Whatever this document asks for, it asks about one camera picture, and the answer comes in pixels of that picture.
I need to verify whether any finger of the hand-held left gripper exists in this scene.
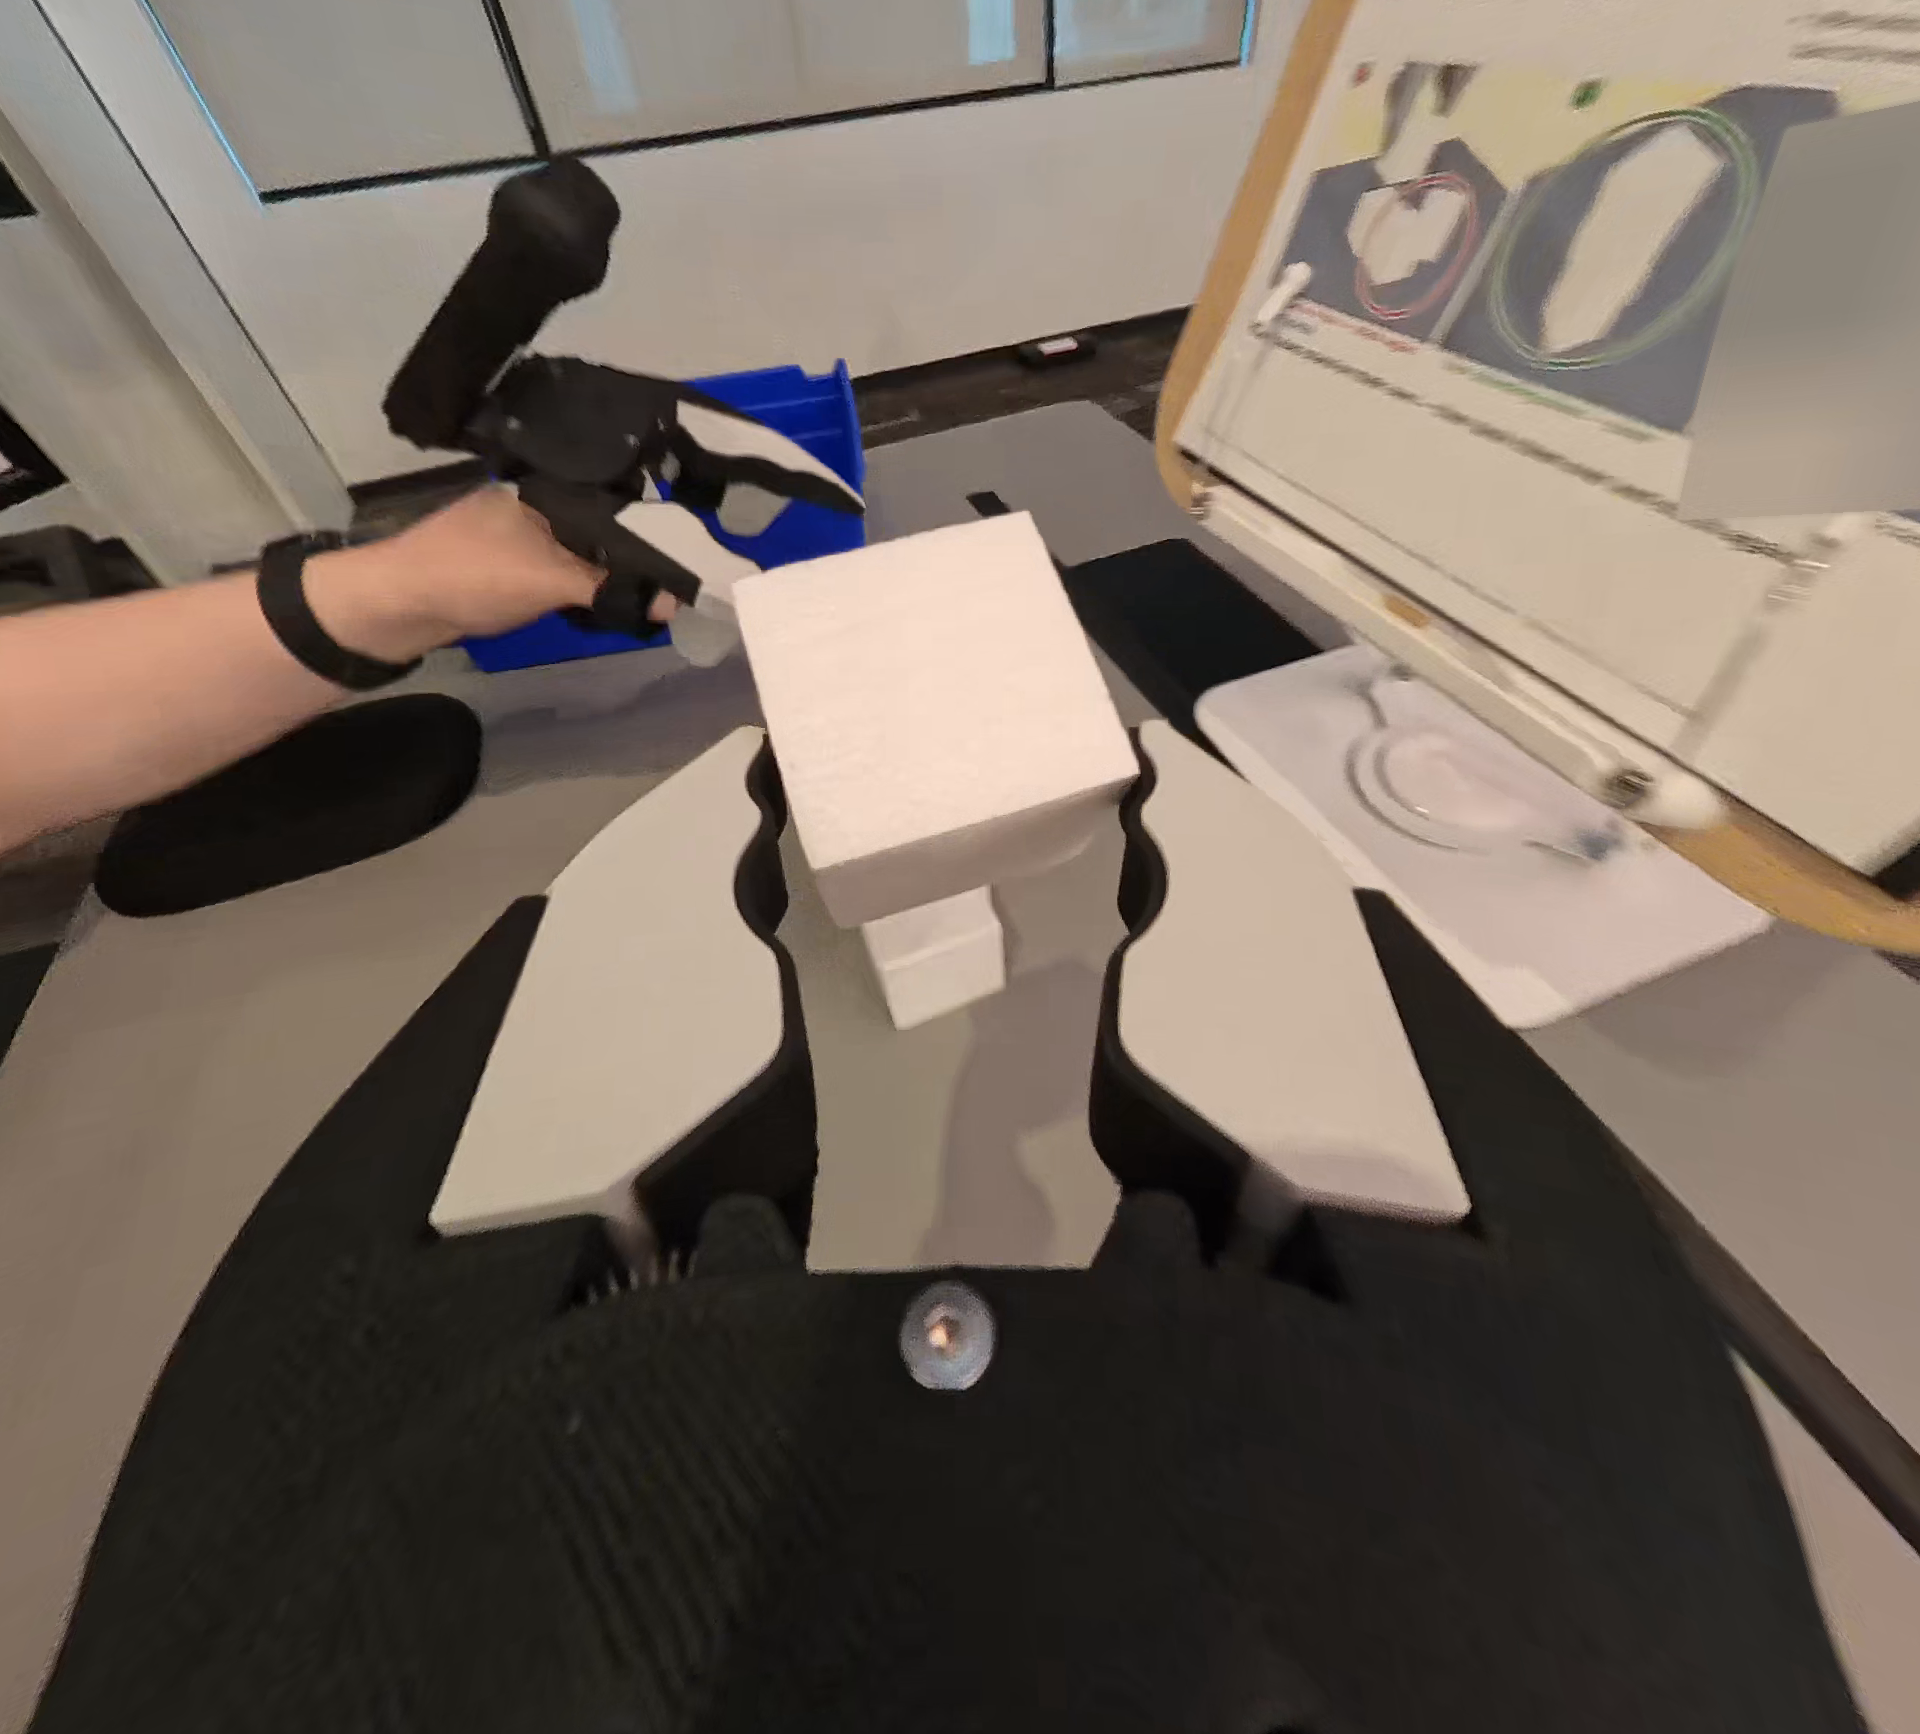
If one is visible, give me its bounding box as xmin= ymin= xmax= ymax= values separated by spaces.
xmin=613 ymin=501 xmax=744 ymax=673
xmin=672 ymin=402 xmax=870 ymax=517

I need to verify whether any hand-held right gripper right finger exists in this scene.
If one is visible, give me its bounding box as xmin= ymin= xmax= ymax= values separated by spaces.
xmin=1099 ymin=718 xmax=1477 ymax=1283

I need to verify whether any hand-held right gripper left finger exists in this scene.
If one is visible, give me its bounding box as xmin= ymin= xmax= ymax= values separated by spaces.
xmin=431 ymin=725 xmax=823 ymax=1283

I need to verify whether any white hard foam cube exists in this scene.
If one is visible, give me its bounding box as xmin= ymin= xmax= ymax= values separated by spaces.
xmin=862 ymin=887 xmax=1005 ymax=1033
xmin=731 ymin=511 xmax=1143 ymax=931

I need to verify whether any person's left forearm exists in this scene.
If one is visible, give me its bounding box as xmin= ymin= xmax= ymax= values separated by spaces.
xmin=0 ymin=565 xmax=324 ymax=853

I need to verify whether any person's left hand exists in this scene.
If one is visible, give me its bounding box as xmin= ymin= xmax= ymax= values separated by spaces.
xmin=353 ymin=487 xmax=679 ymax=669

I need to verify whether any blue plastic bin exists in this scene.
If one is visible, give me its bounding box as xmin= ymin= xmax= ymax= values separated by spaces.
xmin=457 ymin=360 xmax=870 ymax=676

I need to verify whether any wooden book stand white base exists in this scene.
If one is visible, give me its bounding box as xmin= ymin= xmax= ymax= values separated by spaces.
xmin=1154 ymin=0 xmax=1920 ymax=1033

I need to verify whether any black wristband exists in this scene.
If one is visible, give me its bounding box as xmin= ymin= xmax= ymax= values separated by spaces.
xmin=255 ymin=530 xmax=422 ymax=694

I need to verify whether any printed instruction sheet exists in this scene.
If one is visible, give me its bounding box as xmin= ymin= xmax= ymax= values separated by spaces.
xmin=1176 ymin=0 xmax=1920 ymax=866

